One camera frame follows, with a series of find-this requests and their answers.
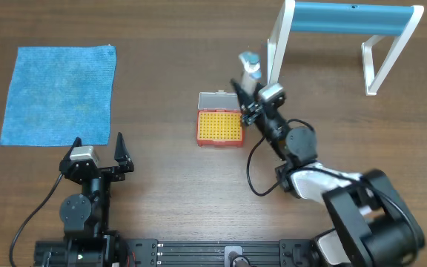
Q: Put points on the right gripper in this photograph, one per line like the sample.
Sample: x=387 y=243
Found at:
x=263 y=111

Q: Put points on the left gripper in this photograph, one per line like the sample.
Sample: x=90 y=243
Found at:
x=83 y=175

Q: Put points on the white pipette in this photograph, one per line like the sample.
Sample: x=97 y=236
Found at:
x=250 y=66

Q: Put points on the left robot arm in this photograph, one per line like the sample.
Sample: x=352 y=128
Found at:
x=76 y=213

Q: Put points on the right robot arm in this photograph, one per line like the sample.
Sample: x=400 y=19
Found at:
x=302 y=144

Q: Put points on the red and yellow tip box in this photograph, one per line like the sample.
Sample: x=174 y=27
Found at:
x=219 y=126

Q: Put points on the blue cloth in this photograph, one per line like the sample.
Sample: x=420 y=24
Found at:
x=58 y=92

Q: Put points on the white and blue stand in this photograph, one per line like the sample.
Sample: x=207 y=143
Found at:
x=347 y=18

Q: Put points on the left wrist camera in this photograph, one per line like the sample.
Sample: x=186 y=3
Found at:
x=84 y=155

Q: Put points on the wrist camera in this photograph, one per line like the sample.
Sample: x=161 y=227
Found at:
x=84 y=155
x=271 y=91

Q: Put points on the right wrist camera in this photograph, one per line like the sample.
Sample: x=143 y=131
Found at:
x=271 y=91

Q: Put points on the mounting rail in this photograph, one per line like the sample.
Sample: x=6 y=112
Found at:
x=198 y=252

